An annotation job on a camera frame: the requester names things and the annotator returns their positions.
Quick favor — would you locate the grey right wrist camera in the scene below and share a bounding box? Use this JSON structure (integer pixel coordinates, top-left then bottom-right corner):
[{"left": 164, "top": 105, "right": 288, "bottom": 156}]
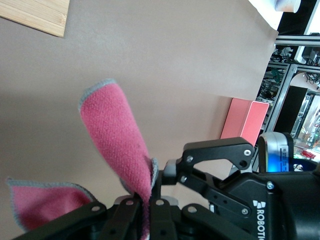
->
[{"left": 256, "top": 131, "right": 295, "bottom": 174}]

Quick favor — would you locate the aluminium rack frame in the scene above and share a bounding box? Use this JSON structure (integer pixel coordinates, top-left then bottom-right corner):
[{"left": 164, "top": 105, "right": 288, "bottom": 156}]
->
[{"left": 259, "top": 32, "right": 320, "bottom": 141}]

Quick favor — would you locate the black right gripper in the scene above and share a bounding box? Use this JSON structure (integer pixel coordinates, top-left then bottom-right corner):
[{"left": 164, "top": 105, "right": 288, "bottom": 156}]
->
[{"left": 179, "top": 163, "right": 320, "bottom": 240}]

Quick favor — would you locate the pink plastic box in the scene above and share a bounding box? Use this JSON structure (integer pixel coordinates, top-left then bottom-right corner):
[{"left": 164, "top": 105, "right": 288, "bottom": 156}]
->
[{"left": 219, "top": 97, "right": 270, "bottom": 151}]

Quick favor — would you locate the white cylindrical object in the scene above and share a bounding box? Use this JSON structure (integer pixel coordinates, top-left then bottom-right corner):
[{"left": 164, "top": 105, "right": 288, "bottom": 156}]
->
[{"left": 273, "top": 0, "right": 303, "bottom": 13}]

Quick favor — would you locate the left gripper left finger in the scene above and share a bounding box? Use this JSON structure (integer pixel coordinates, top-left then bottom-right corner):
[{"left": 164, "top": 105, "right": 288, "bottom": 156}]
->
[{"left": 14, "top": 196, "right": 144, "bottom": 240}]

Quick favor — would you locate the pink and grey cloth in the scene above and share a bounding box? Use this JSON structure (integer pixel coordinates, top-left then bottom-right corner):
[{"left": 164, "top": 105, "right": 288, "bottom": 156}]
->
[{"left": 6, "top": 78, "right": 160, "bottom": 240}]

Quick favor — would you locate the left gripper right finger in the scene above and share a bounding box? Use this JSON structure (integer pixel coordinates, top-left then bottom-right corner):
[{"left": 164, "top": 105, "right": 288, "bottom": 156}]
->
[{"left": 149, "top": 197, "right": 241, "bottom": 240}]

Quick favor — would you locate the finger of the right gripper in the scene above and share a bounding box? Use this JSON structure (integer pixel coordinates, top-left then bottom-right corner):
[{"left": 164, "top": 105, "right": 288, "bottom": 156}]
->
[{"left": 159, "top": 136, "right": 256, "bottom": 186}]

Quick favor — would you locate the bamboo cutting board with handle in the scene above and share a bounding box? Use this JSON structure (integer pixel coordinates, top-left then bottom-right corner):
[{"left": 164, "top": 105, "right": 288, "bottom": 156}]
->
[{"left": 0, "top": 0, "right": 71, "bottom": 38}]

